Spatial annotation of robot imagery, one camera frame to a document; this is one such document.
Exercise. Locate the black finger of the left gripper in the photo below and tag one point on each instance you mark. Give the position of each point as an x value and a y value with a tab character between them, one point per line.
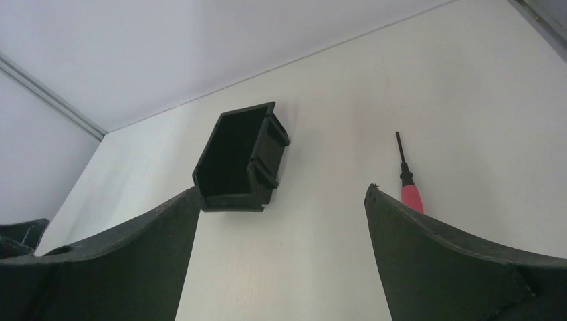
23	238

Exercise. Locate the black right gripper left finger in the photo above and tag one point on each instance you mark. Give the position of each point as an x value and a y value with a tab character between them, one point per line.
133	271

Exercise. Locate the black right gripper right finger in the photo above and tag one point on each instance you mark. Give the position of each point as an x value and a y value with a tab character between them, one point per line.
433	271

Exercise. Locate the red handled screwdriver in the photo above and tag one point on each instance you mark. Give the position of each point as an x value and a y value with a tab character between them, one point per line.
410	195

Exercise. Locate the black plastic storage bin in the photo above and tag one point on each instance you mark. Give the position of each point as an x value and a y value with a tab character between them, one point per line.
237	170

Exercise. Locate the aluminium corner frame post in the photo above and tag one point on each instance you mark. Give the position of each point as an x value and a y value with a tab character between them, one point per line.
48	96

